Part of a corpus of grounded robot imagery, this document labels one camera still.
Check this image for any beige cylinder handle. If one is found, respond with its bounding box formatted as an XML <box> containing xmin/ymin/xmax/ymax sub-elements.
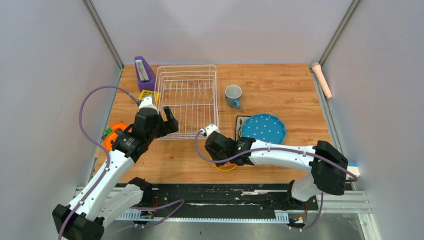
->
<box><xmin>311</xmin><ymin>62</ymin><xmax>333</xmax><ymax>99</ymax></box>

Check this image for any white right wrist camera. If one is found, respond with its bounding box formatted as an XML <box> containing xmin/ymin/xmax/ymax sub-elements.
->
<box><xmin>199</xmin><ymin>124</ymin><xmax>220</xmax><ymax>138</ymax></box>

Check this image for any square floral plate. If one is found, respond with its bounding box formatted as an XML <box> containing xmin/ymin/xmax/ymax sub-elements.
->
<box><xmin>234</xmin><ymin>115</ymin><xmax>251</xmax><ymax>141</ymax></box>

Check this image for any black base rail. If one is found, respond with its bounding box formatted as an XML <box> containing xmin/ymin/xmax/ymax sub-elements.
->
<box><xmin>71</xmin><ymin>182</ymin><xmax>372</xmax><ymax>224</ymax></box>

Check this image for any teal floral mug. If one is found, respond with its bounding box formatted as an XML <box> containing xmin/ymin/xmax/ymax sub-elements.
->
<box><xmin>224</xmin><ymin>84</ymin><xmax>243</xmax><ymax>110</ymax></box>

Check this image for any blue polka dot plate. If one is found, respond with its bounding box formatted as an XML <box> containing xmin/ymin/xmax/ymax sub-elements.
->
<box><xmin>240</xmin><ymin>113</ymin><xmax>287</xmax><ymax>144</ymax></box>

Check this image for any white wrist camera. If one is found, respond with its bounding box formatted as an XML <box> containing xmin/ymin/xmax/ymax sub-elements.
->
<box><xmin>137</xmin><ymin>96</ymin><xmax>158</xmax><ymax>111</ymax></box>
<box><xmin>199</xmin><ymin>124</ymin><xmax>220</xmax><ymax>138</ymax></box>

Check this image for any white wire dish rack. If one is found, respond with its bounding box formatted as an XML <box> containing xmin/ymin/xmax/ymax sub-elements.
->
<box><xmin>154</xmin><ymin>64</ymin><xmax>220</xmax><ymax>140</ymax></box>

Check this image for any yellow green toy block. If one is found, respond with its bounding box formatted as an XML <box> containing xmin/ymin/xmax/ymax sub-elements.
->
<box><xmin>138</xmin><ymin>89</ymin><xmax>161</xmax><ymax>105</ymax></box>

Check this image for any yellow ribbed bowl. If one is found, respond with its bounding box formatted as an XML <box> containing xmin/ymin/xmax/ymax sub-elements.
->
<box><xmin>213</xmin><ymin>162</ymin><xmax>237</xmax><ymax>172</ymax></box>

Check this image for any purple metronome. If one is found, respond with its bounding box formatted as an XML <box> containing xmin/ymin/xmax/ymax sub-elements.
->
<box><xmin>134</xmin><ymin>56</ymin><xmax>156</xmax><ymax>92</ymax></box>

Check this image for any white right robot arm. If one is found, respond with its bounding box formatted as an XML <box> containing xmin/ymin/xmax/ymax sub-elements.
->
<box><xmin>197</xmin><ymin>129</ymin><xmax>349</xmax><ymax>209</ymax></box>

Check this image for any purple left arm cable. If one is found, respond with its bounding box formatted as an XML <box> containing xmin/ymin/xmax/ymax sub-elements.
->
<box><xmin>56</xmin><ymin>85</ymin><xmax>186</xmax><ymax>240</ymax></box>

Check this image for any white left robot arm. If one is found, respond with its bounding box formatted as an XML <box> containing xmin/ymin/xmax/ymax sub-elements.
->
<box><xmin>52</xmin><ymin>106</ymin><xmax>179</xmax><ymax>240</ymax></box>

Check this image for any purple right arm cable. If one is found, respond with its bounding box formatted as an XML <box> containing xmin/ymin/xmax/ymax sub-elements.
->
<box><xmin>194</xmin><ymin>129</ymin><xmax>359</xmax><ymax>232</ymax></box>

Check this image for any white blue toy block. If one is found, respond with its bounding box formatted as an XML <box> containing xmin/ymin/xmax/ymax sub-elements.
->
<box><xmin>347</xmin><ymin>161</ymin><xmax>360</xmax><ymax>178</ymax></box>

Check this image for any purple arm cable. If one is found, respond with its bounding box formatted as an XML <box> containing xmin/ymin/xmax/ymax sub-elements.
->
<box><xmin>56</xmin><ymin>85</ymin><xmax>186</xmax><ymax>240</ymax></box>
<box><xmin>194</xmin><ymin>129</ymin><xmax>359</xmax><ymax>232</ymax></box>

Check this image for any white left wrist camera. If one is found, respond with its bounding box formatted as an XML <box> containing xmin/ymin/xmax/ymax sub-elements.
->
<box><xmin>137</xmin><ymin>96</ymin><xmax>158</xmax><ymax>111</ymax></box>

